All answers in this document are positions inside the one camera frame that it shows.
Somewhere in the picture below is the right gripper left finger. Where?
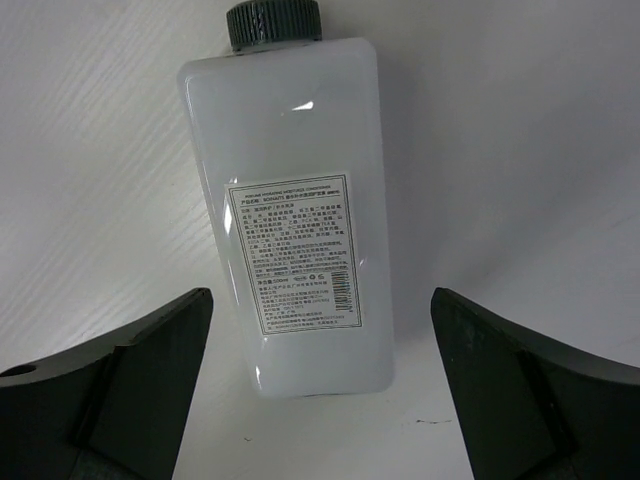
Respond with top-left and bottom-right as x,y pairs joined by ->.
1,288 -> 214,479

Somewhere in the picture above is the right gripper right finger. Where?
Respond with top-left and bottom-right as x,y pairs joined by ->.
431,288 -> 639,479

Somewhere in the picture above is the white bottle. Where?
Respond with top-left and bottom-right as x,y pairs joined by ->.
178,1 -> 394,398

